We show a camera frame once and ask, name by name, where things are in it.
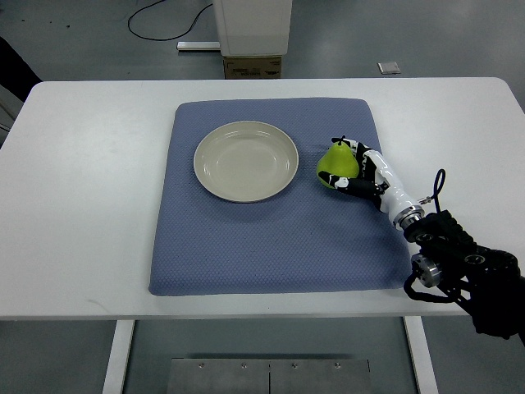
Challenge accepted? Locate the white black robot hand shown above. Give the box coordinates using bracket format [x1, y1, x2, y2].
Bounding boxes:
[319, 136, 424, 230]

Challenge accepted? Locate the green pear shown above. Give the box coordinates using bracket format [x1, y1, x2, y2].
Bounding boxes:
[317, 139, 359, 189]

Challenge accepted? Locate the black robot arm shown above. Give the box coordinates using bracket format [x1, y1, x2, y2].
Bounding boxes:
[403, 169, 524, 340]

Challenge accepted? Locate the small grey floor plate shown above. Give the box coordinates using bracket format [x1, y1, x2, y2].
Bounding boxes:
[377, 62, 401, 75]

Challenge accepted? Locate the beige round plate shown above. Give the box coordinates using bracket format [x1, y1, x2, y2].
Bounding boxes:
[194, 121, 299, 203]

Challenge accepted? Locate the blue textured mat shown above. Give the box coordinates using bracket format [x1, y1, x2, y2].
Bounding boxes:
[149, 98, 411, 296]

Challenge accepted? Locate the brown cardboard box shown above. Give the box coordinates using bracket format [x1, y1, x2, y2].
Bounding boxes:
[223, 56, 282, 80]

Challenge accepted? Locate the white right table leg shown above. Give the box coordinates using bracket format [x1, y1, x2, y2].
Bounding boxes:
[403, 316, 439, 394]

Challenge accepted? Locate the white table leg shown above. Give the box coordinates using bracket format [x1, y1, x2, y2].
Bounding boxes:
[403, 316, 439, 394]
[102, 320, 135, 394]

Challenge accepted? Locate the white left table leg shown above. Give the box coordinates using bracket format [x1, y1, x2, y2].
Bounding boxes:
[102, 320, 135, 394]

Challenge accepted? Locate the dark object at left edge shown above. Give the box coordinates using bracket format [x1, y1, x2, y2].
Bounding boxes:
[1, 38, 42, 102]

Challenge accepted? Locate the aluminium floor rail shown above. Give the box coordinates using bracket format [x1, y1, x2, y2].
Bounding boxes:
[176, 41, 221, 52]

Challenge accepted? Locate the black floor cable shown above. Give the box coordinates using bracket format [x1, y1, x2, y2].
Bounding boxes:
[127, 0, 215, 42]

